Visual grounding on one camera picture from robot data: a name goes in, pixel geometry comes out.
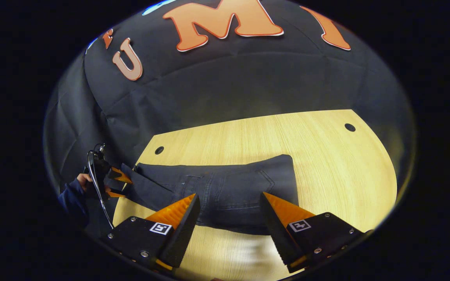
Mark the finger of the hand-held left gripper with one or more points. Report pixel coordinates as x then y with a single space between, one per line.
115 194
121 176

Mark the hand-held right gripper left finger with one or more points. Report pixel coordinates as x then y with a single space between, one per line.
182 230

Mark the dark grey jeans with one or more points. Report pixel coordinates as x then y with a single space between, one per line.
229 191

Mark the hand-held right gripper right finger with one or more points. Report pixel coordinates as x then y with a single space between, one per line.
279 234

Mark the black backdrop cloth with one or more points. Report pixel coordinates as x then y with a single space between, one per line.
248 78

